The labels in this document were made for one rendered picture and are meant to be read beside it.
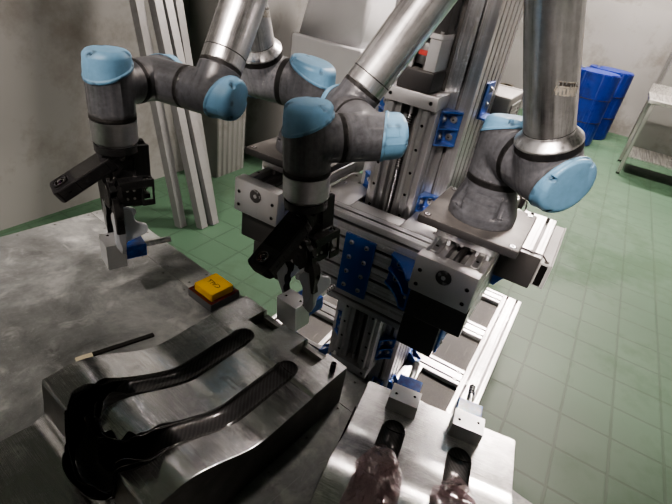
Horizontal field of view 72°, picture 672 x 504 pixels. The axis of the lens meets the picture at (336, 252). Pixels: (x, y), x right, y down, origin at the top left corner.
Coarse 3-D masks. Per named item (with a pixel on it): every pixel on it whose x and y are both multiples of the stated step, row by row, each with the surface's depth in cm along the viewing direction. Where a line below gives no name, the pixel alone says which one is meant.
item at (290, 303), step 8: (328, 288) 90; (280, 296) 83; (288, 296) 83; (296, 296) 84; (320, 296) 86; (280, 304) 83; (288, 304) 82; (296, 304) 82; (320, 304) 87; (280, 312) 84; (288, 312) 82; (296, 312) 81; (304, 312) 83; (312, 312) 86; (280, 320) 85; (288, 320) 83; (296, 320) 82; (304, 320) 84; (296, 328) 83
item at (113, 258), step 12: (108, 240) 89; (132, 240) 92; (156, 240) 95; (168, 240) 97; (108, 252) 88; (120, 252) 89; (132, 252) 91; (144, 252) 93; (108, 264) 89; (120, 264) 90
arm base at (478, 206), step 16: (464, 192) 101; (480, 192) 97; (496, 192) 96; (512, 192) 97; (448, 208) 105; (464, 208) 100; (480, 208) 98; (496, 208) 97; (512, 208) 99; (480, 224) 99; (496, 224) 98; (512, 224) 101
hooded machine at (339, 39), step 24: (312, 0) 336; (336, 0) 327; (360, 0) 318; (384, 0) 326; (312, 24) 340; (336, 24) 330; (360, 24) 321; (312, 48) 342; (336, 48) 331; (360, 48) 326; (336, 72) 338
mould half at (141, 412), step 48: (192, 336) 81; (288, 336) 84; (48, 384) 63; (192, 384) 72; (240, 384) 74; (288, 384) 75; (336, 384) 79; (48, 432) 64; (240, 432) 66; (288, 432) 72; (0, 480) 58; (48, 480) 59; (144, 480) 54; (192, 480) 55; (240, 480) 66
